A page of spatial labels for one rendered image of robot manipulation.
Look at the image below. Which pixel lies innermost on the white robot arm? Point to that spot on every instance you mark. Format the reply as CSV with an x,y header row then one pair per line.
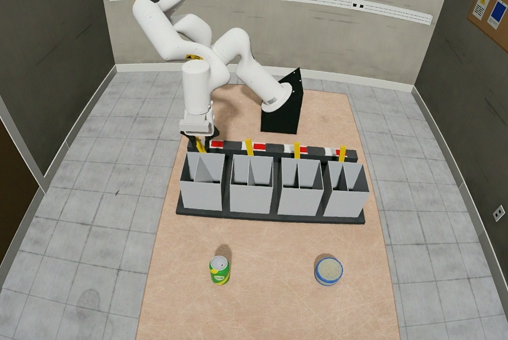
x,y
209,72

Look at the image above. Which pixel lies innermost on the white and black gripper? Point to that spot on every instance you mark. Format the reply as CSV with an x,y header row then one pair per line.
x,y
213,131

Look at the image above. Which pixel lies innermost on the round tin with blue-rimmed lid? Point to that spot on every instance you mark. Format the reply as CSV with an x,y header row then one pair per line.
x,y
328,271

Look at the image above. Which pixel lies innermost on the green drink can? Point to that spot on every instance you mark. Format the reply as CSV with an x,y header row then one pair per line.
x,y
219,270

